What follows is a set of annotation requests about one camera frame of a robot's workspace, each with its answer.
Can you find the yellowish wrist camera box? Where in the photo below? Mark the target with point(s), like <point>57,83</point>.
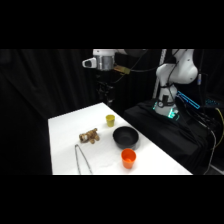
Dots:
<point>122,69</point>

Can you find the blue lit electronic device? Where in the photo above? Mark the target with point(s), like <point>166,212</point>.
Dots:
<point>188,99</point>

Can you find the metal tongs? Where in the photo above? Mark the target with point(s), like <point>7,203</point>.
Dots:
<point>82,159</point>

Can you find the brown plush tiger toy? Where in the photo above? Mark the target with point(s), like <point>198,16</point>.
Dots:
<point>89,136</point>

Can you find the black bowl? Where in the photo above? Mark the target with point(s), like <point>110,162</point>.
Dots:
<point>125,137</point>

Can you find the black cloth covered stand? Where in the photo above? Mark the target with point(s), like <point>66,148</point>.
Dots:
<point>166,133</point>

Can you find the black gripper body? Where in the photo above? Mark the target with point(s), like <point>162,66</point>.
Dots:
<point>105,88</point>

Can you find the small yellow cup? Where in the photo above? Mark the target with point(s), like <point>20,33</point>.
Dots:
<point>110,120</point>

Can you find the black curtain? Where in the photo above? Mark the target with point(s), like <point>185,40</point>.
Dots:
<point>36,90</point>

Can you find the orange plastic cup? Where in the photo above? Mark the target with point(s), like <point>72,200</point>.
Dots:
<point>128,158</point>

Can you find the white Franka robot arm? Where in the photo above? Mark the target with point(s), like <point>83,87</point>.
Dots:
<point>181,70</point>

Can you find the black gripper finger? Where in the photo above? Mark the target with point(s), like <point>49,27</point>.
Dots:
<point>111,101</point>
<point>107,101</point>

